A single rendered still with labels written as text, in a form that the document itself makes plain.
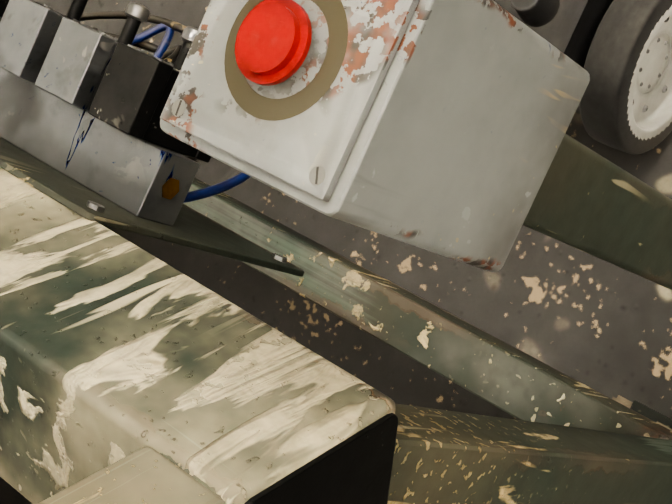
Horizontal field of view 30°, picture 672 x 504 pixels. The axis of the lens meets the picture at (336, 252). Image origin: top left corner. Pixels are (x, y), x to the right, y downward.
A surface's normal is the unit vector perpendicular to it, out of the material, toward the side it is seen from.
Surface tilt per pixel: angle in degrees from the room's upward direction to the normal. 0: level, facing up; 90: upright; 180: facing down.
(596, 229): 90
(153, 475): 60
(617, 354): 0
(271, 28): 0
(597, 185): 90
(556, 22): 0
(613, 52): 12
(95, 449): 30
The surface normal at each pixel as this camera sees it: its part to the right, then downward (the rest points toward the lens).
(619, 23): -0.51, -0.29
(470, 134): 0.73, 0.39
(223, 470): 0.08, -0.87
